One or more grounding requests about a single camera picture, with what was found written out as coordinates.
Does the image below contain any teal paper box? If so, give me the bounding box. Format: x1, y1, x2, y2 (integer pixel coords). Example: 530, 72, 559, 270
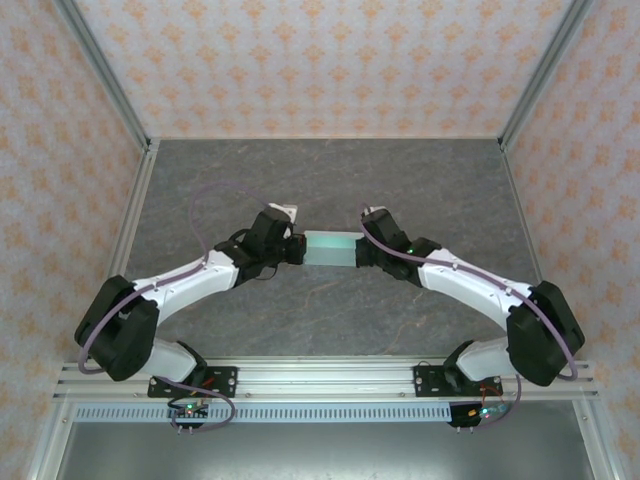
303, 229, 364, 269

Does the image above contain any small controller circuit board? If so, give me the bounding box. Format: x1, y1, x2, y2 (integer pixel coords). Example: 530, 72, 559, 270
167, 399, 211, 420
467, 402, 510, 420

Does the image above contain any grey metal sheet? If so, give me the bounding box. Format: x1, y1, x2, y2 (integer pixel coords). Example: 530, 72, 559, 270
52, 422, 596, 480

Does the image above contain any aluminium side rail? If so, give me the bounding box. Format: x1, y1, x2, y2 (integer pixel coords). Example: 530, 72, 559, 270
499, 142, 571, 361
78, 139, 162, 362

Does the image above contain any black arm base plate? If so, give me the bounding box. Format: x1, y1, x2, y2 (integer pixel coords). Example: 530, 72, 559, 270
413, 363, 501, 399
146, 365, 239, 399

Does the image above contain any aluminium mounting rail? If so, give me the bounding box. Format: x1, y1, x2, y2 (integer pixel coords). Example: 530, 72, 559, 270
52, 357, 599, 402

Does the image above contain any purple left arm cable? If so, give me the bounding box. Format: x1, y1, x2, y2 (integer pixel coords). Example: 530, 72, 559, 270
78, 183, 274, 432

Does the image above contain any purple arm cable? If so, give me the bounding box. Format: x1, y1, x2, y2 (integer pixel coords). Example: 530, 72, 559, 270
78, 183, 274, 432
357, 201, 579, 430

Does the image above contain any grey slotted cable duct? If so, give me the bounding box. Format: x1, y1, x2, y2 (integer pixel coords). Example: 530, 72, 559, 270
73, 403, 567, 425

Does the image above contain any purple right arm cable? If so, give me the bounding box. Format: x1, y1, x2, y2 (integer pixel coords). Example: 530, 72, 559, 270
357, 201, 579, 430

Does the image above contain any aluminium frame post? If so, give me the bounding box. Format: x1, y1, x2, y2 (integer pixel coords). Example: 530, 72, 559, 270
498, 0, 596, 151
52, 0, 154, 151

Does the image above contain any aluminium frame leg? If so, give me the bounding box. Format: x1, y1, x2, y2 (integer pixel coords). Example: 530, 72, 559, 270
27, 402, 76, 480
572, 399, 617, 480

